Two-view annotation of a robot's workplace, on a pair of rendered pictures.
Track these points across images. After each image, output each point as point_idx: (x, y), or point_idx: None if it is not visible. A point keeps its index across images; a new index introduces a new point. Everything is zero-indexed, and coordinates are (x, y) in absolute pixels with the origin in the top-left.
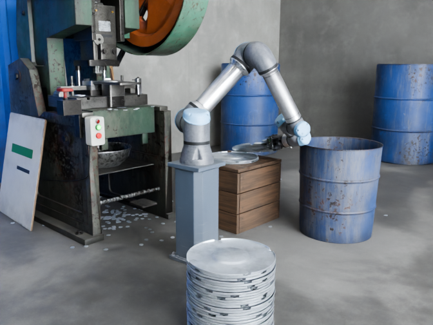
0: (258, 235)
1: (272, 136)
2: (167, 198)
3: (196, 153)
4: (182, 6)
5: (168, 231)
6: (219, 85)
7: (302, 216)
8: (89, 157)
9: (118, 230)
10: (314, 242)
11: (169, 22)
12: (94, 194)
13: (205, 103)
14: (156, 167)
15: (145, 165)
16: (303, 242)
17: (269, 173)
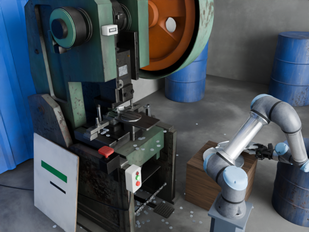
0: (250, 222)
1: (262, 150)
2: (173, 190)
3: (236, 210)
4: (188, 44)
5: (182, 224)
6: (245, 139)
7: (280, 205)
8: (129, 200)
9: (143, 228)
10: (294, 227)
11: (174, 56)
12: (131, 219)
13: (234, 156)
14: (163, 169)
15: (156, 170)
16: (286, 229)
17: (252, 170)
